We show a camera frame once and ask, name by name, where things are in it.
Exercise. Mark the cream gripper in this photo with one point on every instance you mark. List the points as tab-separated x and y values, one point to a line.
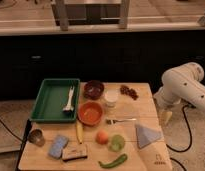
165	116

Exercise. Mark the grey-blue towel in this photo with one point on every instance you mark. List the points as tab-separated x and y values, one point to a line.
146	136

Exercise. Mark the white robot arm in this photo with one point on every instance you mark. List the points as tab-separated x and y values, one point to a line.
180	83

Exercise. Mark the white paper cup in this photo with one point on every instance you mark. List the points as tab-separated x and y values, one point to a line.
111	97

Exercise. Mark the small metal cup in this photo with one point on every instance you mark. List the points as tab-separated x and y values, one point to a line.
36	137

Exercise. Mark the green apple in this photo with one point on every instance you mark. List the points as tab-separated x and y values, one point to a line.
116	143

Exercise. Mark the silver fork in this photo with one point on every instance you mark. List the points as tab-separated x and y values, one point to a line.
113	121

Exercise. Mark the green chili pepper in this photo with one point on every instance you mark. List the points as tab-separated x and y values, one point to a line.
118	161

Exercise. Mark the orange peach fruit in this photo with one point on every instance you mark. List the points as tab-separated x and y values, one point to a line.
101	137

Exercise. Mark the orange bowl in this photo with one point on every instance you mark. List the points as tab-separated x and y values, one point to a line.
90	113

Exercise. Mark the dark red bowl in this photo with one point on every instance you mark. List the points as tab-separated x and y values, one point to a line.
93	89

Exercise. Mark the yellow banana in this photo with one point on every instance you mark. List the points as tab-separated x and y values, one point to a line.
79	131

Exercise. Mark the blue sponge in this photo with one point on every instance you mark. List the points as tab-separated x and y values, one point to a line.
59	143

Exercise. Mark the green plastic tray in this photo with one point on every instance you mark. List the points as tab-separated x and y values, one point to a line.
52	97

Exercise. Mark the wooden stool frame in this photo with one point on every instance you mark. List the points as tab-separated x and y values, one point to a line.
90	12

